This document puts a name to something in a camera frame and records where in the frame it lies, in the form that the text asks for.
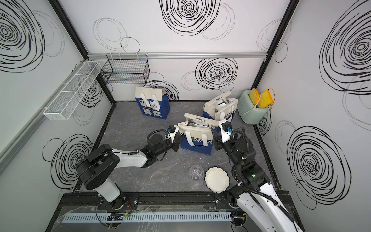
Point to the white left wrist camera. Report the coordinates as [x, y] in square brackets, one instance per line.
[172, 131]

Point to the right yellow toast slice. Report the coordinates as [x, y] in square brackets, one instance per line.
[266, 99]

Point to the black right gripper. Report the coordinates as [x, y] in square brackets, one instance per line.
[216, 139]

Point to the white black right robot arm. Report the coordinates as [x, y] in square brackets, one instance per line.
[254, 194]

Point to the white slotted cable duct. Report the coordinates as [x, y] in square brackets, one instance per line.
[147, 217]

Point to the blue cream takeout bag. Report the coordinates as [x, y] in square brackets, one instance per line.
[153, 102]
[200, 138]
[221, 107]

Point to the white scalloped plate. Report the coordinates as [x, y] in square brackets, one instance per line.
[217, 180]

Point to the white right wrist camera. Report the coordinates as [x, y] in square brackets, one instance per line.
[226, 130]

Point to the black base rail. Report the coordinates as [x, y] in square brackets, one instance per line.
[135, 200]

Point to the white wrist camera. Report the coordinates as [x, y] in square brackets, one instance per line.
[172, 131]
[226, 130]

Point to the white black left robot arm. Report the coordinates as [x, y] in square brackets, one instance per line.
[94, 170]

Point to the clear plastic cup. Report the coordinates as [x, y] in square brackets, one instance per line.
[196, 173]

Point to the left yellow toast slice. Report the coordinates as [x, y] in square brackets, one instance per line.
[254, 96]

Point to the black wire basket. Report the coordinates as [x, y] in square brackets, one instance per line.
[126, 69]

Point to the white mesh wall shelf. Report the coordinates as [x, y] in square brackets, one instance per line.
[81, 89]

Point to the mint green toaster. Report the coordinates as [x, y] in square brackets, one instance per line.
[249, 113]

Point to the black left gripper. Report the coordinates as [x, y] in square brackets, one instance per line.
[175, 143]

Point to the yellow toast slice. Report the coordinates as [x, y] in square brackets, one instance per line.
[266, 99]
[254, 96]

